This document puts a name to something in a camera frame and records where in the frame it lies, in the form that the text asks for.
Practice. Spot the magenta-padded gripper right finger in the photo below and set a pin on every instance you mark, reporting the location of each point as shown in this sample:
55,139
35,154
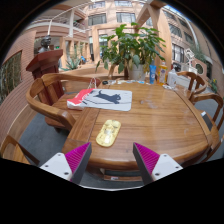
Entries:
163,165

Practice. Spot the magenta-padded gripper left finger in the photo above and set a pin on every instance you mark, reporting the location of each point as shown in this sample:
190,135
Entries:
56,165

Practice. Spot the yellow computer mouse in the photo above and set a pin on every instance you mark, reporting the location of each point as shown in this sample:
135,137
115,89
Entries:
108,133

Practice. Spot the grey cat-print mouse pad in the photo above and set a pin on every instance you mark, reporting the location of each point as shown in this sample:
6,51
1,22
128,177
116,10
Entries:
118,102

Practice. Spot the wooden armchair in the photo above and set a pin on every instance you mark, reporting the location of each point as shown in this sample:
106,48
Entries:
111,70
200,82
213,96
50,110
13,150

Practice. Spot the black rectangular device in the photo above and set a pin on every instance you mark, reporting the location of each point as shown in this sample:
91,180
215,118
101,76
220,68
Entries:
207,121

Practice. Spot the red paper bag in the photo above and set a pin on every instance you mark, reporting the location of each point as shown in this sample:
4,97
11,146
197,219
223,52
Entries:
79,96

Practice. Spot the clear white pump bottle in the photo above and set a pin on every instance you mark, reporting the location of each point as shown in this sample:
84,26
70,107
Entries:
172,79

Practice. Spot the yellow bottle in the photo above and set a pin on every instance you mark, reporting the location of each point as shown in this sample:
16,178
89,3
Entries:
162,75

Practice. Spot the blue tube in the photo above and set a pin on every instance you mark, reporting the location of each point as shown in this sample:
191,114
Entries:
152,75

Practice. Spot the small black round object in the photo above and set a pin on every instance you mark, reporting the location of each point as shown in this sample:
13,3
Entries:
105,82

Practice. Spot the spiky green agave plant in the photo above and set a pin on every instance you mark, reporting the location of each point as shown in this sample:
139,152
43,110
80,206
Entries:
71,63

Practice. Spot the white sculpture on plinth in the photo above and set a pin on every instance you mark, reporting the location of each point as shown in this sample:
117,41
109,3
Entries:
190,56

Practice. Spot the dark bronze bust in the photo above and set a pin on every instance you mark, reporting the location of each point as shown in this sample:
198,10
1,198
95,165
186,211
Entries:
45,45

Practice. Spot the green plant in white pot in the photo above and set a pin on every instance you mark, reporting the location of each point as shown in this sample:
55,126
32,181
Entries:
133,46

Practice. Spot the dark red wooden pedestal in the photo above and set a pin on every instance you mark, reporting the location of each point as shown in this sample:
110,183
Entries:
46,63

